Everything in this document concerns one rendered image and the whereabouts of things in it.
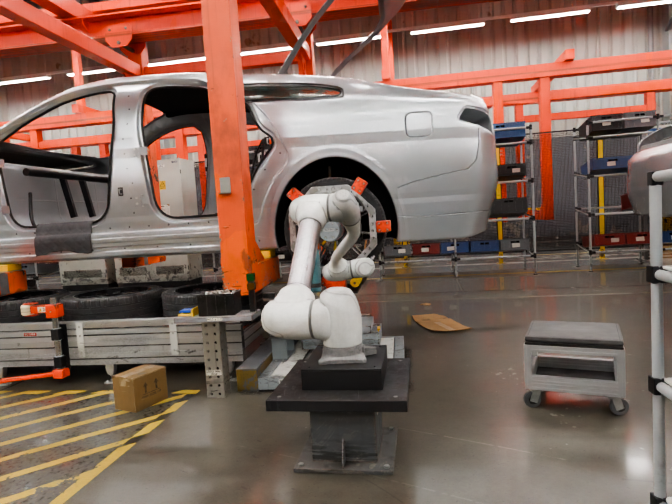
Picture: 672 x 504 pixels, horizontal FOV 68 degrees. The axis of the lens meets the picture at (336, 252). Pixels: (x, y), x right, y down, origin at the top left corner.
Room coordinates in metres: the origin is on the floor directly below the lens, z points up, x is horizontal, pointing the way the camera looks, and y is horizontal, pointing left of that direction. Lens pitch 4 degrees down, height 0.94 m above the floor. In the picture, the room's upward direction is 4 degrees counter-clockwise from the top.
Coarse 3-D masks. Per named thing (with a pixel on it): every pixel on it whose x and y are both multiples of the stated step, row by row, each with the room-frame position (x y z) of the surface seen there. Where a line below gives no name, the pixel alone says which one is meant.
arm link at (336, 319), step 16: (336, 288) 1.93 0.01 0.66; (320, 304) 1.89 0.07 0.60; (336, 304) 1.86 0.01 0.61; (352, 304) 1.88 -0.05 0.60; (320, 320) 1.87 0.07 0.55; (336, 320) 1.85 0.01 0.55; (352, 320) 1.87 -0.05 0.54; (320, 336) 1.89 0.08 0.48; (336, 336) 1.86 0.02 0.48; (352, 336) 1.87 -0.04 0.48
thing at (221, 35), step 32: (224, 0) 2.79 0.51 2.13; (224, 32) 2.79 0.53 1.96; (224, 64) 2.79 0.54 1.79; (224, 96) 2.79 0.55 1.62; (224, 128) 2.80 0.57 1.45; (224, 160) 2.80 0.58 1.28; (224, 192) 2.80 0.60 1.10; (224, 224) 2.80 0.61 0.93; (224, 256) 2.80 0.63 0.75; (256, 256) 2.92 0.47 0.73; (224, 288) 2.81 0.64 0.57; (256, 288) 2.88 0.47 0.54
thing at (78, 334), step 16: (80, 320) 3.06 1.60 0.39; (96, 320) 3.02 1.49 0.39; (112, 320) 2.99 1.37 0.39; (128, 320) 2.97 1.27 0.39; (144, 320) 2.96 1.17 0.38; (160, 320) 2.95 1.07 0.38; (0, 336) 3.09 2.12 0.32; (16, 336) 3.07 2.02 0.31; (32, 336) 3.06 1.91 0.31; (48, 336) 3.06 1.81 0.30; (80, 336) 3.01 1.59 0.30; (96, 336) 3.00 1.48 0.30; (112, 336) 2.99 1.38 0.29; (128, 336) 2.97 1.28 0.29; (144, 336) 2.96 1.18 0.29; (160, 336) 2.95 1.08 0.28; (176, 336) 2.93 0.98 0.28; (192, 336) 2.92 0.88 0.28; (80, 352) 3.01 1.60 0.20; (176, 352) 2.93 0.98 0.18
